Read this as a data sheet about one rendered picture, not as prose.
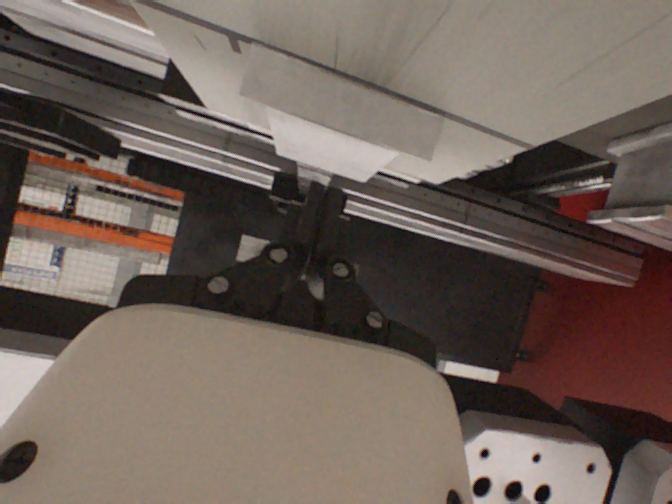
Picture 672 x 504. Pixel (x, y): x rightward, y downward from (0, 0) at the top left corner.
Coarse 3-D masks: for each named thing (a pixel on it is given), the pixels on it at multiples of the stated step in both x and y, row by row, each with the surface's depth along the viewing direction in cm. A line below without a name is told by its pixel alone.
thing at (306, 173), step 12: (300, 168) 24; (312, 168) 23; (276, 180) 37; (288, 180) 37; (300, 180) 29; (324, 180) 26; (276, 192) 37; (288, 192) 37; (300, 192) 36; (324, 192) 38; (276, 204) 38; (288, 204) 38
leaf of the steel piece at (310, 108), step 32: (256, 64) 9; (288, 64) 10; (256, 96) 10; (288, 96) 10; (320, 96) 10; (352, 96) 10; (384, 96) 10; (288, 128) 16; (320, 128) 15; (352, 128) 10; (384, 128) 10; (416, 128) 11; (352, 160) 19; (384, 160) 17
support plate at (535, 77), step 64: (192, 0) 8; (256, 0) 8; (320, 0) 7; (384, 0) 7; (448, 0) 6; (512, 0) 6; (576, 0) 6; (640, 0) 5; (192, 64) 12; (384, 64) 9; (448, 64) 8; (512, 64) 8; (576, 64) 7; (640, 64) 7; (448, 128) 12; (512, 128) 11; (576, 128) 9
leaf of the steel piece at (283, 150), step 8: (280, 144) 19; (280, 152) 21; (288, 152) 21; (296, 152) 20; (304, 152) 20; (296, 160) 22; (304, 160) 22; (312, 160) 21; (320, 160) 21; (328, 160) 20; (328, 168) 22; (336, 168) 22; (344, 168) 21; (352, 168) 20; (352, 176) 23; (360, 176) 22; (368, 176) 21
